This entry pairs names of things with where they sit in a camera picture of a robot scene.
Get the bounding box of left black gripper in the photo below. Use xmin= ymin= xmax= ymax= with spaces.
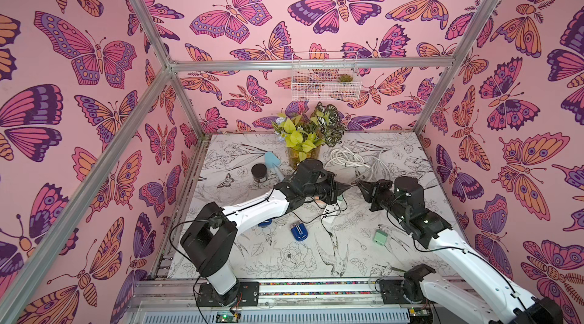
xmin=301 ymin=171 xmax=351 ymax=206

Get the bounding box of green charger adapter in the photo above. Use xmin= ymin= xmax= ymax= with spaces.
xmin=373 ymin=229 xmax=389 ymax=246

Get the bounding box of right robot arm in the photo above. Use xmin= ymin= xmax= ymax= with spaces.
xmin=357 ymin=177 xmax=563 ymax=323

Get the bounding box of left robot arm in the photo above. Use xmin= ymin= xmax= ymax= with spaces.
xmin=179 ymin=158 xmax=351 ymax=306

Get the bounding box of white power strip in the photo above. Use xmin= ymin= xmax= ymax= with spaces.
xmin=321 ymin=204 xmax=341 ymax=228

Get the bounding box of potted green plant glass vase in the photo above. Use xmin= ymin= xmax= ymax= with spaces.
xmin=272 ymin=102 xmax=347 ymax=170

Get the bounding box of black round jar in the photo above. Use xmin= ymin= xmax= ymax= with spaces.
xmin=251 ymin=163 xmax=268 ymax=184

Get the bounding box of white coiled power cord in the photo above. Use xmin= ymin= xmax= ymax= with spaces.
xmin=330 ymin=141 xmax=393 ymax=184

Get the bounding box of white wire basket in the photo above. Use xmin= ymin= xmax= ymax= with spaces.
xmin=289 ymin=51 xmax=362 ymax=103

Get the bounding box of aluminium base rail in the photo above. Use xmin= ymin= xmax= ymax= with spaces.
xmin=120 ymin=277 xmax=521 ymax=324

